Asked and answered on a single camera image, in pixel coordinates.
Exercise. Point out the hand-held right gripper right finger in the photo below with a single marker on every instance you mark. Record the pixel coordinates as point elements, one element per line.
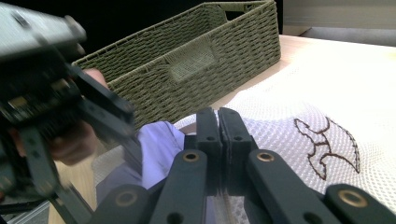
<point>233,133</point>

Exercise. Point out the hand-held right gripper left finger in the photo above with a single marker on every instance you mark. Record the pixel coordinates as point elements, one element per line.
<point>208,130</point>

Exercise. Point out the lavender shirt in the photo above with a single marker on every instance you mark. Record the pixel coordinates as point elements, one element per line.
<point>158,146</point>

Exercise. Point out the green woven basket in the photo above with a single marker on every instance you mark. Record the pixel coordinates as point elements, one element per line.
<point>218,62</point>

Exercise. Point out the white mesh laundry bag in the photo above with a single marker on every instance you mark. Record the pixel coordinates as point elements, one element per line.
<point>342,93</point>

